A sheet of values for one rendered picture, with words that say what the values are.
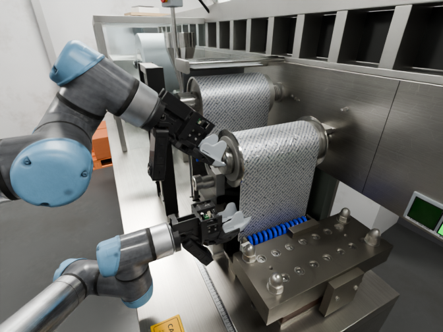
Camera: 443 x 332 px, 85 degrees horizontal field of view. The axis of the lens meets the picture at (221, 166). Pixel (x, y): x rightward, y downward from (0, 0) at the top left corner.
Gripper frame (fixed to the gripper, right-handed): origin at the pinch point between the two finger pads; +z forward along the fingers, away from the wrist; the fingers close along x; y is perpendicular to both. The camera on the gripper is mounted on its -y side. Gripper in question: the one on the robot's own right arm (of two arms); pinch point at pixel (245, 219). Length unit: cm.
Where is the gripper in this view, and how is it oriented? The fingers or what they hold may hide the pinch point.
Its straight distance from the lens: 66.6
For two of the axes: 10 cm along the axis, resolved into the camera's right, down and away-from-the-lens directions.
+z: 9.0, -2.1, 3.7
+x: -4.3, -4.4, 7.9
